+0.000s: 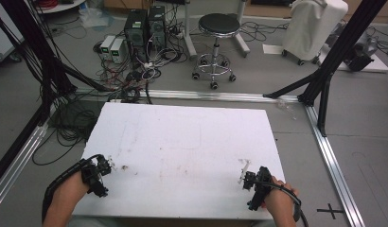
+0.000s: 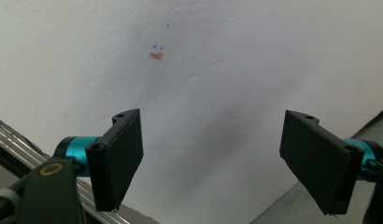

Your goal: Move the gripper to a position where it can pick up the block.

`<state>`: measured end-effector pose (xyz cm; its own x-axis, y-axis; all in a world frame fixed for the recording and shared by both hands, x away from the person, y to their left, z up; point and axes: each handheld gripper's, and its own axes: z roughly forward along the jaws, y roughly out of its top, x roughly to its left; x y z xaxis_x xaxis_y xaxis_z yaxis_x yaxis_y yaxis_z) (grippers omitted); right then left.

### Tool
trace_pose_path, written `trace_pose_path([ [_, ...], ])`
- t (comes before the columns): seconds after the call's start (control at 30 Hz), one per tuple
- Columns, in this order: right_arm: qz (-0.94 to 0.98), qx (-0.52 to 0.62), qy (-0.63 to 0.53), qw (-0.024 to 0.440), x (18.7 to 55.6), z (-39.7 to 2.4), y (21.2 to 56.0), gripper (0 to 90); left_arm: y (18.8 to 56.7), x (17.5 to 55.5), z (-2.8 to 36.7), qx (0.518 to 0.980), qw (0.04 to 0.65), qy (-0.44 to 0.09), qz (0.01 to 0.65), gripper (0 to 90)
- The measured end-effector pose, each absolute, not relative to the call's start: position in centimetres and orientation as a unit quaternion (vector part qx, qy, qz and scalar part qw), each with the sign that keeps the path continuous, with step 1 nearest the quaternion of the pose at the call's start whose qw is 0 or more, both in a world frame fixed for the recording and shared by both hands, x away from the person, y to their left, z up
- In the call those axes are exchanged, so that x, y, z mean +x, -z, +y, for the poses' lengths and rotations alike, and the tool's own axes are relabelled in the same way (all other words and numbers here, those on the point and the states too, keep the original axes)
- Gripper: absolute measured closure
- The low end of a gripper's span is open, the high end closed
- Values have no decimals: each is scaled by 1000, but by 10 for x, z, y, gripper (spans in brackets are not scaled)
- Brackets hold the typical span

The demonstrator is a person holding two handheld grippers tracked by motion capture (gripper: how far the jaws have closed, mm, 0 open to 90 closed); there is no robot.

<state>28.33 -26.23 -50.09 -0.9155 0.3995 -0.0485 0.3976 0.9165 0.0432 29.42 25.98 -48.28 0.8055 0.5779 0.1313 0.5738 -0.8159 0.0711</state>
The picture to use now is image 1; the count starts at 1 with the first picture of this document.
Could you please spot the black computer tower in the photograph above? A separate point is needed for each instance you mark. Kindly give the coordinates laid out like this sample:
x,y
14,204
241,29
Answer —
x,y
136,31
157,25

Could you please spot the aluminium floor rail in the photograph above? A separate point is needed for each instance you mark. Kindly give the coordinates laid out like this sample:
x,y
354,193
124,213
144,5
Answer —
x,y
18,164
335,170
214,95

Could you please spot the clear plastic bag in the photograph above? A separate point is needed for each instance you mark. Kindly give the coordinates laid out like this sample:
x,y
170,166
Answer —
x,y
96,15

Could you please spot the person's right hand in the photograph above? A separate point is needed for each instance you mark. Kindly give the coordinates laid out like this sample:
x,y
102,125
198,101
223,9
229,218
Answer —
x,y
278,197

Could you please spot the person's left hand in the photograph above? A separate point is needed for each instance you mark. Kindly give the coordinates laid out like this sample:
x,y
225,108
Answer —
x,y
72,189

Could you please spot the black round stool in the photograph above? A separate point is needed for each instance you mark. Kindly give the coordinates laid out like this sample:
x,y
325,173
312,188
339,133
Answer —
x,y
218,34

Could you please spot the white table leg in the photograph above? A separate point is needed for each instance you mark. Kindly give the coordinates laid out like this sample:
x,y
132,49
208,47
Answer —
x,y
189,31
241,34

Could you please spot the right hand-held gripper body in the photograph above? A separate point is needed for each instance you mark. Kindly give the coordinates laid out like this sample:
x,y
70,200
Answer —
x,y
260,189

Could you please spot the white covered machine on castors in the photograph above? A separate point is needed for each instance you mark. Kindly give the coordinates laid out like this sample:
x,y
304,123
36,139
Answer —
x,y
312,28

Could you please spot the round white table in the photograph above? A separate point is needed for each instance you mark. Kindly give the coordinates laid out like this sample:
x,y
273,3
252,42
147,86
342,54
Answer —
x,y
58,5

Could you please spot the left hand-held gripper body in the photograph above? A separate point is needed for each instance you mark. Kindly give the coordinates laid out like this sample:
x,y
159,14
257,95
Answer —
x,y
93,176

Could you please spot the white power supply box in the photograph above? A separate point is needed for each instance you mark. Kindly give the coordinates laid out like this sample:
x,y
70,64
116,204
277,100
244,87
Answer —
x,y
117,50
107,45

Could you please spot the black device on white board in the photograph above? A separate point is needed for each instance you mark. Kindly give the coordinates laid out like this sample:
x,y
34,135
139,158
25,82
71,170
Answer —
x,y
361,55

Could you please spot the white flat board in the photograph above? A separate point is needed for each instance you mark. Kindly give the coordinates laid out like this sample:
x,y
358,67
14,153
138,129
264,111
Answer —
x,y
376,64

